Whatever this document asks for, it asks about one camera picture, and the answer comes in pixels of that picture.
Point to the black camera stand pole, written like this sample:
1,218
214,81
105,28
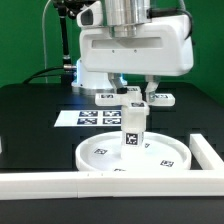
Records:
67,8

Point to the white cross-shaped table base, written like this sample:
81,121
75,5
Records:
133,97

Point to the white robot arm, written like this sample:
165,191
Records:
122,18

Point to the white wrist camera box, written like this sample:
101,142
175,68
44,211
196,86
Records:
92,16

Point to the white L-shaped fence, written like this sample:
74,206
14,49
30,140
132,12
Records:
207,181

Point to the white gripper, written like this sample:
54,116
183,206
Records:
161,47

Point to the white round table top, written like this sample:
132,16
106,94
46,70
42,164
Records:
105,152

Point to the white marker sheet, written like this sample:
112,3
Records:
81,118

